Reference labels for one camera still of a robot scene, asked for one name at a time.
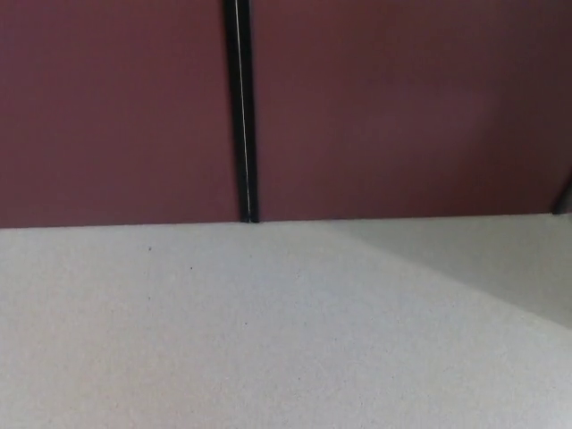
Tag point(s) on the black door edge strip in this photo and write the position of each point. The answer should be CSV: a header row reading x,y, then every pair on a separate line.
x,y
233,89
250,134

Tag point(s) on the plain maroon door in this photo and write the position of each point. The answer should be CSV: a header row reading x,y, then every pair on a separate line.
x,y
111,111

